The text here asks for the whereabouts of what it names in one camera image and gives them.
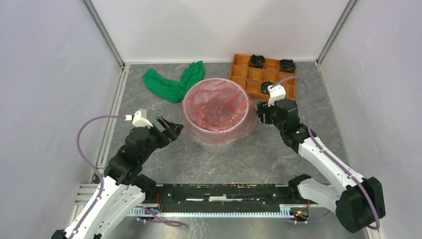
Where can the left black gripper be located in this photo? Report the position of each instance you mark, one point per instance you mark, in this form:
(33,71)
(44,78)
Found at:
(170,133)

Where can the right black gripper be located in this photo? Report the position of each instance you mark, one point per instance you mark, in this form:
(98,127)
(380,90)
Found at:
(263,108)

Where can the grey plastic trash bin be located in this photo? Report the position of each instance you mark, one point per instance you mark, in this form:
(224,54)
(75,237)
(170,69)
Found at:
(216,145)

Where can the red plastic trash bag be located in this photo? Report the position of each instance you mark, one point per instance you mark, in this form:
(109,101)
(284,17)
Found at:
(217,112)

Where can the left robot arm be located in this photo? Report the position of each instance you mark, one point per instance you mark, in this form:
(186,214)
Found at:
(122,186)

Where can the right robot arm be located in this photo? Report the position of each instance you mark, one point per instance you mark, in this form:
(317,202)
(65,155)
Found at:
(357,201)

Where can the blue yellow rolled belt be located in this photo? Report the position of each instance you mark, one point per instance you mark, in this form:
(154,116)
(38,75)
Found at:
(266,87)

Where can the orange wooden compartment tray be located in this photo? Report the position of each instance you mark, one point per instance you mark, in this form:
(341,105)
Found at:
(251,78)

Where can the green cloth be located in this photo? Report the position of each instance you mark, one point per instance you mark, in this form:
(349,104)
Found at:
(171,90)

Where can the red black rolled belt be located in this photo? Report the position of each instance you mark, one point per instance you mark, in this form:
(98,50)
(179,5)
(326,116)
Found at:
(257,61)

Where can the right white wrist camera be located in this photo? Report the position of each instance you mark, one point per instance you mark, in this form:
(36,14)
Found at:
(276,92)

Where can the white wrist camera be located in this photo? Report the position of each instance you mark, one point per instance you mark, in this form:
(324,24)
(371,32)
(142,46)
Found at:
(276,92)
(139,119)

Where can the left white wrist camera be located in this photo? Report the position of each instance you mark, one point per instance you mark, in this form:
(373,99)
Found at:
(139,119)

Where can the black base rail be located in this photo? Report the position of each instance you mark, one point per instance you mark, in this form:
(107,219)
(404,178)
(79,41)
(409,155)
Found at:
(230,201)

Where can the right aluminium frame post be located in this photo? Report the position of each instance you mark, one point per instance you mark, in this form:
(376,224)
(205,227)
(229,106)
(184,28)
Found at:
(336,30)

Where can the aluminium frame post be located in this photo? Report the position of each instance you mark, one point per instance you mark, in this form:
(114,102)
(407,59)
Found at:
(336,30)
(91,9)

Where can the left aluminium frame post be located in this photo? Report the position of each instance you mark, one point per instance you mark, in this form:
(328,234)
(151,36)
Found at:
(91,9)

